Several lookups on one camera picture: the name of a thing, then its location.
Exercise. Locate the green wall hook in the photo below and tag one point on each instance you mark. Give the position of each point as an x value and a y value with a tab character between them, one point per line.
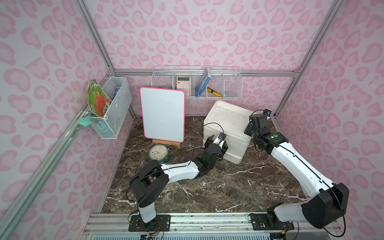
85	121

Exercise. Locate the blue book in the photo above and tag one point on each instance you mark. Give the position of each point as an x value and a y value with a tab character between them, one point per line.
203	82

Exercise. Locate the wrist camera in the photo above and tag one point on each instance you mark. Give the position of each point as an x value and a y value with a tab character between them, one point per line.
220	140
267	112

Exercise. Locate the white wire wall basket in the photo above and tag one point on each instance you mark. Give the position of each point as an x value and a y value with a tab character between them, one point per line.
225	80

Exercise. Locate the white three-drawer cabinet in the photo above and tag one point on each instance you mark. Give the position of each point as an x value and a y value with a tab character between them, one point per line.
228	117

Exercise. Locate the yellow utility knife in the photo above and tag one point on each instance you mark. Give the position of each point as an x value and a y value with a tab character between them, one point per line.
214	92

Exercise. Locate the wooden whiteboard stand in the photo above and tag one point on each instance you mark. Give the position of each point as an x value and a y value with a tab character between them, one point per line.
170	143

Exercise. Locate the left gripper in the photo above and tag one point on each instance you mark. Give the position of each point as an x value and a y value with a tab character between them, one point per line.
217	142

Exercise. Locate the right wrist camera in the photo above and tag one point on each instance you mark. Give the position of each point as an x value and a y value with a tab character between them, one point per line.
267	112

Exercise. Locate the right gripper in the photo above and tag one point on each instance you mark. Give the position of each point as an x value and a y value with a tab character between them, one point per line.
258	121

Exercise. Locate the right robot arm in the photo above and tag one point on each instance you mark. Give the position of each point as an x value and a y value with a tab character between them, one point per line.
326	200

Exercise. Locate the white calculator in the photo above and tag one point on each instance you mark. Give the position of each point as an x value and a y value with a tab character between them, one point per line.
184	84

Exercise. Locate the green red snack bag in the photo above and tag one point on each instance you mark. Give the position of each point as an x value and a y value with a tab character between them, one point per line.
98	101

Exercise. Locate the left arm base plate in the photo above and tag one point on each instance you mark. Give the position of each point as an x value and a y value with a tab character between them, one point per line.
159	223

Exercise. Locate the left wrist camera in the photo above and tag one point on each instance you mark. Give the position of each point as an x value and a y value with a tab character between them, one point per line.
220	140

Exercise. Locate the pink-framed whiteboard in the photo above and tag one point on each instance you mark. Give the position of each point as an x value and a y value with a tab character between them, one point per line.
163	113

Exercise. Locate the white mesh side basket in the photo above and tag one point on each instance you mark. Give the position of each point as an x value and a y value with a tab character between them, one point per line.
108	127

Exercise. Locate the green alarm clock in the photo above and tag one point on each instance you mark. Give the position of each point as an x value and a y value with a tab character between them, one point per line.
160	153

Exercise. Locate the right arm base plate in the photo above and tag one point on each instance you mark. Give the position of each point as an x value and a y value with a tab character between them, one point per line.
268	222

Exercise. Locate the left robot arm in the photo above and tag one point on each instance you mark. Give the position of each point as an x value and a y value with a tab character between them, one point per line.
150	181

